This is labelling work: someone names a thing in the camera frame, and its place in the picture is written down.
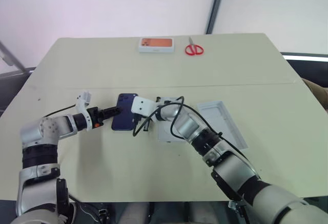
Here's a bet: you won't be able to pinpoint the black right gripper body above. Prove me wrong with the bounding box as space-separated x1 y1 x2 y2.
132 113 152 133

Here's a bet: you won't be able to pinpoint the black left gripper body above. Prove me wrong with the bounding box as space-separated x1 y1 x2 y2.
88 107 105 129

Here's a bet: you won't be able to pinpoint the dark blue smartphone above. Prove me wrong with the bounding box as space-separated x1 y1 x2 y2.
111 92 139 132

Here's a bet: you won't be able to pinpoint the white phone box lid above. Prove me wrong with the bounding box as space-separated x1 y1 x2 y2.
196 100 250 150

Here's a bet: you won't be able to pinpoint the white phone box base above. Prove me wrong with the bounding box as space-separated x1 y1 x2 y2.
156 119 188 144

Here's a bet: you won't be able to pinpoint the phone box with orange print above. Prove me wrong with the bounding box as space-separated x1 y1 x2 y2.
138 37 176 54

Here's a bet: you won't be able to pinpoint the black robot waist module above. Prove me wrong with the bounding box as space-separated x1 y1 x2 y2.
68 200 114 224

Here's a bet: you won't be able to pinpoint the metal table clamp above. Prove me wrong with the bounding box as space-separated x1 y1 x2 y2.
229 199 247 220

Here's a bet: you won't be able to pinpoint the dark metal pole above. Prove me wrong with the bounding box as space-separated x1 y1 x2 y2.
206 0 229 35

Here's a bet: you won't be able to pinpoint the black panel with white strip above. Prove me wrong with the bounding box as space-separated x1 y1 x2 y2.
280 52 328 89

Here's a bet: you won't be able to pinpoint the brown rounded object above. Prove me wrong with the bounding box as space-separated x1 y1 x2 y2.
301 78 328 111

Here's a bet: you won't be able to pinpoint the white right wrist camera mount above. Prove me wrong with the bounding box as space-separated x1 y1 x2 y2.
131 96 157 123

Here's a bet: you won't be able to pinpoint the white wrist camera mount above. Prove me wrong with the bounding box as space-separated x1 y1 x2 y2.
131 96 157 123
75 90 105 132

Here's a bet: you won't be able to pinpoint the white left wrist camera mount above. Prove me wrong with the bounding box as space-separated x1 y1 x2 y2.
75 90 105 132

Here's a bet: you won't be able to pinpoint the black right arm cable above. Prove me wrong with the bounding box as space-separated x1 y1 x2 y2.
131 96 260 177

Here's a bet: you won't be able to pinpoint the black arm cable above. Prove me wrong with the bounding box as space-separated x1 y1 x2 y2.
131 96 260 177
43 103 78 118

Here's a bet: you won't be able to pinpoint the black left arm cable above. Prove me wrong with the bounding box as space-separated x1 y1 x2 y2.
43 103 78 118

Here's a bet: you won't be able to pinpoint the red handled scissors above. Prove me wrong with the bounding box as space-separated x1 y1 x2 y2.
184 36 205 56

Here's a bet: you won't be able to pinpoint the grey metal frame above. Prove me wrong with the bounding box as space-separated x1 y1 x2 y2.
0 39 37 114

